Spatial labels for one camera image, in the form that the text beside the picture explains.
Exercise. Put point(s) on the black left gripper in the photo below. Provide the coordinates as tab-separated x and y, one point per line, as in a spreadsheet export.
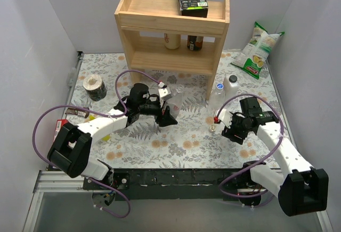
160	113

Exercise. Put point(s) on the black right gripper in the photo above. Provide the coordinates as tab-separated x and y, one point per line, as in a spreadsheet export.
232	129

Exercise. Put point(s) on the clear red-label water bottle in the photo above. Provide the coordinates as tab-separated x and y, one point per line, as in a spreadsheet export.
176	100

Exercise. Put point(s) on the clear Pocari Sweat bottle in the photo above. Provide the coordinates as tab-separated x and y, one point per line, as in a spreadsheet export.
216	100

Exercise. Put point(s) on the blue white Pocari cap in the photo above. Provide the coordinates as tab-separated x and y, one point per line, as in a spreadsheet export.
220	86

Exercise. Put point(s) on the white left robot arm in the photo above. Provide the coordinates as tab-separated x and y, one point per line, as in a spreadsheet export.
70	151

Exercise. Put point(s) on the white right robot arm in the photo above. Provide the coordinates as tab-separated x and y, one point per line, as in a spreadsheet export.
299	187

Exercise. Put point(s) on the small metallic bottle cap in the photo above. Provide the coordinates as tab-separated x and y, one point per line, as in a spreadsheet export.
212	128

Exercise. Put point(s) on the white bottle with black cap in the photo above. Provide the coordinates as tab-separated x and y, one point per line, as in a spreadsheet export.
230	86

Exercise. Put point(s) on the yellow-green glue bottle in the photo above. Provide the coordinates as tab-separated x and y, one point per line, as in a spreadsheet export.
92	117

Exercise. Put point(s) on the cream bottle on shelf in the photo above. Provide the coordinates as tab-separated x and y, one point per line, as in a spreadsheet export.
172	41

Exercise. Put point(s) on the floral patterned table mat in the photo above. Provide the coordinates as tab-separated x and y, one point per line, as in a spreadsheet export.
189	144

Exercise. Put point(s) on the dark jar on shelf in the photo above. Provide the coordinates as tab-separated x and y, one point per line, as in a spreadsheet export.
194	43

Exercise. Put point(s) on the light wooden shelf unit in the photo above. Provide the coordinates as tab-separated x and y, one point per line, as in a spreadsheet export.
161	16

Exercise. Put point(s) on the tape roll with black band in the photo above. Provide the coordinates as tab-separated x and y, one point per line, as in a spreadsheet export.
95	87

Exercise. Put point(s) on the green chips bag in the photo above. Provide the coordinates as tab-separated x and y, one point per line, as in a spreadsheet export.
254	55

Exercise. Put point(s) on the brown chocolate bar wrapper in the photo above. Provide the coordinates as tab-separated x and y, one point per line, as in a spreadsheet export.
81	112

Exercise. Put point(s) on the red rectangular box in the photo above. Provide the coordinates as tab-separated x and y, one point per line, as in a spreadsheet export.
59	124

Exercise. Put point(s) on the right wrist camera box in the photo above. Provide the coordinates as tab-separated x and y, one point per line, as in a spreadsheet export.
224	117

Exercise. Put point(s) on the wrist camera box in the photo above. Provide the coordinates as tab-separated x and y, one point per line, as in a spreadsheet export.
224	117
165	93

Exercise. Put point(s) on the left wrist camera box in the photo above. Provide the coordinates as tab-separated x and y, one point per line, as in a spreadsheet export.
165	93

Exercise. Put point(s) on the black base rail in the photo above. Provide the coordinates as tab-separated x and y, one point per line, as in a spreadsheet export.
170	183

